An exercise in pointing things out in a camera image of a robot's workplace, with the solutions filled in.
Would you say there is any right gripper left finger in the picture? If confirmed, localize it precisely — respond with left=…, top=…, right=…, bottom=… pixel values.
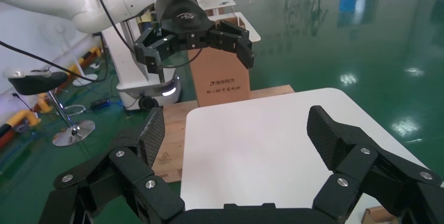
left=37, top=107, right=185, bottom=224

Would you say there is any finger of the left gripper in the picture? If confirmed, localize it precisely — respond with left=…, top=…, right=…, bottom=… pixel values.
left=207, top=19, right=256, bottom=70
left=133, top=28, right=181, bottom=84

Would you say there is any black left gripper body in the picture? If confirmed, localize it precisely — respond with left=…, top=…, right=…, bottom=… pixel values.
left=154, top=0, right=216, bottom=50

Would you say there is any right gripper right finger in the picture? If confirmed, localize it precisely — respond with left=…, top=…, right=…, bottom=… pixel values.
left=306, top=105, right=444, bottom=224

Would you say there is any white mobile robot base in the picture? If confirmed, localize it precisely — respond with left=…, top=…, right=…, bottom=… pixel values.
left=101, top=20, right=183, bottom=113

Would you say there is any small white table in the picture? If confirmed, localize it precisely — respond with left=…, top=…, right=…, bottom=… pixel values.
left=197, top=0, right=237, bottom=12

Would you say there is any tall brown printed carton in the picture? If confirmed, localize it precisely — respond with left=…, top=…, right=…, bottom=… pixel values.
left=186, top=16, right=251, bottom=108

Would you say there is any yellow floor barrier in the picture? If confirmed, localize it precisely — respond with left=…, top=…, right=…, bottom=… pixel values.
left=34, top=46, right=104, bottom=113
left=0, top=109, right=42, bottom=148

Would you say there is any black power adapter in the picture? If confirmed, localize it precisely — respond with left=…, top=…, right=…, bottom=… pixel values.
left=90, top=98, right=112, bottom=110

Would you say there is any black stool with chrome base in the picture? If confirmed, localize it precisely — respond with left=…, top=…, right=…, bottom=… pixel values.
left=3, top=69, right=96, bottom=148

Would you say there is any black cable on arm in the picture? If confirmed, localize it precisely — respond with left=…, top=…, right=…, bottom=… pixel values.
left=89, top=0, right=203, bottom=70

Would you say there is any white pedestal fan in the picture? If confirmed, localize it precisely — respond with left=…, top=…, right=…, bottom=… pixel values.
left=43, top=17, right=99, bottom=87

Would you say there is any long black hanging cable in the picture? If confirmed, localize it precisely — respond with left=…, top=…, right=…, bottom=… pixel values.
left=0, top=39, right=109, bottom=83

